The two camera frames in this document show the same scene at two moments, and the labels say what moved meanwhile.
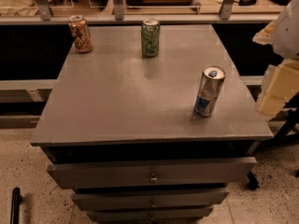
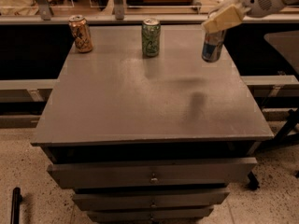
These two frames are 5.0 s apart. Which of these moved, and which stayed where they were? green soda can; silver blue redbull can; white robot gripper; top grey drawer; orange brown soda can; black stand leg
Moved: white robot gripper; silver blue redbull can
Stayed: green soda can; top grey drawer; orange brown soda can; black stand leg
